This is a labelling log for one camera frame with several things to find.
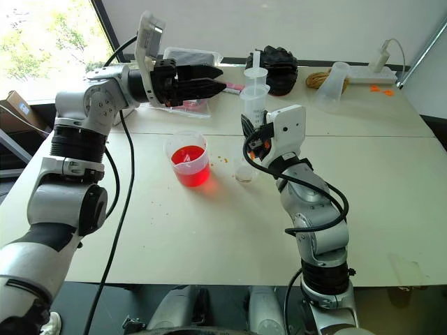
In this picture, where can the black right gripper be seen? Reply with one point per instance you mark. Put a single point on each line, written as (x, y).
(258, 143)

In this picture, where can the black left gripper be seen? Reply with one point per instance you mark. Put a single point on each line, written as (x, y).
(164, 82)

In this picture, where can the tall clear measuring cylinder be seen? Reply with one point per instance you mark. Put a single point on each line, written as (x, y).
(255, 99)

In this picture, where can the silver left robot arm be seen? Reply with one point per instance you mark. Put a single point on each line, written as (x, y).
(70, 202)

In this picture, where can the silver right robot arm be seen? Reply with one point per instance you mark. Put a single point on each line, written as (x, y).
(321, 237)

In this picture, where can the small clear plastic cup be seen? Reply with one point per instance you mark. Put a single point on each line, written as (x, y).
(244, 172)

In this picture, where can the clear beaker with red liquid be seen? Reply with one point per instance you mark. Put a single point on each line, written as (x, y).
(190, 164)

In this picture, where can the clear bag with pink item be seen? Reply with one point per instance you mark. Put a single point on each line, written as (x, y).
(195, 106)

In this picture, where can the clear bag with black item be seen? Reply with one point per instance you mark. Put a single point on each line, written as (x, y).
(190, 56)

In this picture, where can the black bundled fabric object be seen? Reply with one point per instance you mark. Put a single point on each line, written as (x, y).
(279, 70)

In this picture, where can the tipped clear plastic beaker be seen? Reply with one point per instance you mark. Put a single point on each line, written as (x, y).
(333, 85)

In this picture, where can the white power strip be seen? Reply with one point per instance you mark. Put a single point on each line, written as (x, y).
(370, 75)

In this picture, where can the small orange plastic pieces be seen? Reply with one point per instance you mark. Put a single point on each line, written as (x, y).
(386, 91)

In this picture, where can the silver metal pole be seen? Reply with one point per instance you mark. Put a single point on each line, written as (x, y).
(424, 56)

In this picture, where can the brown cardboard box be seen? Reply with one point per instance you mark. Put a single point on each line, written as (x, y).
(19, 115)

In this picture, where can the clear tape strip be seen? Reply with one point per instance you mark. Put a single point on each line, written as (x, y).
(406, 268)

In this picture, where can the white shoe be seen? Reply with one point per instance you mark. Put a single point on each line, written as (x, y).
(51, 324)

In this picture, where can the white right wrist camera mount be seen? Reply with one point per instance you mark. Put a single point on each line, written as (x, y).
(288, 129)

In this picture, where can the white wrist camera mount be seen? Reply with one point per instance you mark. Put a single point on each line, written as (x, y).
(288, 129)
(146, 38)

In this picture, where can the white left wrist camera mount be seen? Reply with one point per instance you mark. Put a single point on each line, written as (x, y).
(146, 38)

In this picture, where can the dark window frame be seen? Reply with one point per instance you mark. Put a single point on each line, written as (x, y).
(106, 29)

